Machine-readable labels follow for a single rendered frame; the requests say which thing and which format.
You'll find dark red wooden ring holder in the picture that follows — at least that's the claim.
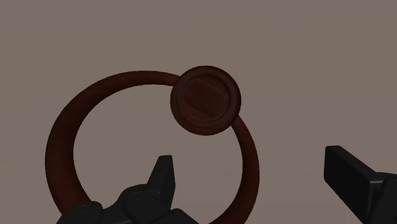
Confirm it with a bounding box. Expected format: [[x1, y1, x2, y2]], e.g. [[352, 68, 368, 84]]
[[45, 65, 260, 224]]

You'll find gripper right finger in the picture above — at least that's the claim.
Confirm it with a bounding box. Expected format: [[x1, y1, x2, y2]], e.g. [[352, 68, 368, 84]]
[[323, 145, 397, 224]]

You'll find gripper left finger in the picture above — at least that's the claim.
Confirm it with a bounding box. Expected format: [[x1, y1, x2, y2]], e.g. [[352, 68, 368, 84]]
[[56, 155, 199, 224]]

